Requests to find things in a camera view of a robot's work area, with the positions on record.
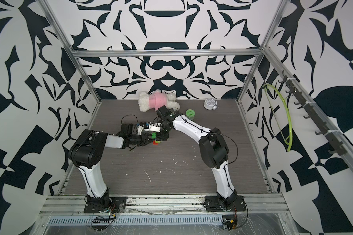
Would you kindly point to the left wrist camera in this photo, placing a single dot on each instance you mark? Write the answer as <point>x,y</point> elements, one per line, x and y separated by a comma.
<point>131,129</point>

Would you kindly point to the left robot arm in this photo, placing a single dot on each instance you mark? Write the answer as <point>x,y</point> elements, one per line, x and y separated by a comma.
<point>86,154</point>

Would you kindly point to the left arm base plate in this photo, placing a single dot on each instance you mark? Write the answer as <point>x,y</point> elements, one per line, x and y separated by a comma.
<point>104,205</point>

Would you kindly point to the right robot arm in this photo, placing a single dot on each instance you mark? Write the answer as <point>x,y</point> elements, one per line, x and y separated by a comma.
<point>213,149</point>

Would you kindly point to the white alarm clock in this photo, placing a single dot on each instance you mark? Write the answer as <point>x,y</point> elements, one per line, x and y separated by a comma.
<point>210,104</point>

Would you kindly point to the green lidded jar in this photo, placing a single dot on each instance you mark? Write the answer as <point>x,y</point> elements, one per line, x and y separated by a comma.
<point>190,114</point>

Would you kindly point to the black wall hook rack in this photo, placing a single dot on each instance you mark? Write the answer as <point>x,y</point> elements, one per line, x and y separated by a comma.
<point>314,113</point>

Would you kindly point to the green toy bow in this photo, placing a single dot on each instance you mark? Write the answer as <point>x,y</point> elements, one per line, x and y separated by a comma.
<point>288,140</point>

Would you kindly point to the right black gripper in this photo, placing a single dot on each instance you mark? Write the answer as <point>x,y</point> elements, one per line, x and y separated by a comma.
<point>162,135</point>

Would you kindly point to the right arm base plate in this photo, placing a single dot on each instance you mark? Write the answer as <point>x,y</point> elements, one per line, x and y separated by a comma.
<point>219,204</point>

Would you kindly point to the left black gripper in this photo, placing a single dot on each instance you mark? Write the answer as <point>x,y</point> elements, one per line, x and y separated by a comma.
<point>147,138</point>

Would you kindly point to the white teddy bear pink shirt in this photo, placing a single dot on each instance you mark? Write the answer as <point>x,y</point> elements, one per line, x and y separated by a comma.
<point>156,100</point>

